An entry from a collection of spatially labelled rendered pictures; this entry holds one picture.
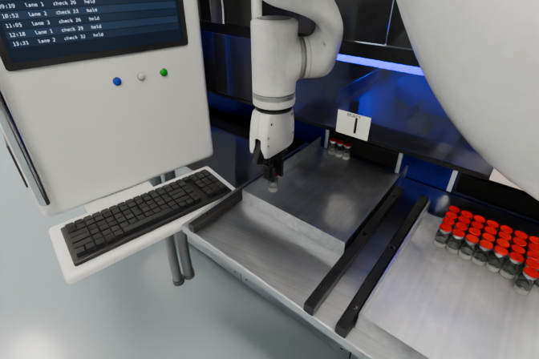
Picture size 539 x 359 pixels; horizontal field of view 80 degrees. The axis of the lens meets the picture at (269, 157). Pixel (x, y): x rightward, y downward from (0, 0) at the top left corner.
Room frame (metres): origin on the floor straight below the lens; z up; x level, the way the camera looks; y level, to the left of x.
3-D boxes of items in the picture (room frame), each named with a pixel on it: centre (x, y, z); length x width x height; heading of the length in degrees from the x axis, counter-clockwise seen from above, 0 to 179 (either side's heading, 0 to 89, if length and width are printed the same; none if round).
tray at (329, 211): (0.63, -0.15, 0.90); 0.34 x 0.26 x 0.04; 141
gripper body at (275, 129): (0.60, -0.01, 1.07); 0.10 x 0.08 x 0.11; 141
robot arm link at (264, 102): (0.60, -0.01, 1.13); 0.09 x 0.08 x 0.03; 141
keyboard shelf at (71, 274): (0.68, 0.33, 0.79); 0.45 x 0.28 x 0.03; 130
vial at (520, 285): (0.35, -0.42, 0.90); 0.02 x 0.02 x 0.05
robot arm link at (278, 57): (0.60, -0.01, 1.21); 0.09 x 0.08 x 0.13; 100
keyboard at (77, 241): (0.64, 0.30, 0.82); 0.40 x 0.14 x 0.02; 130
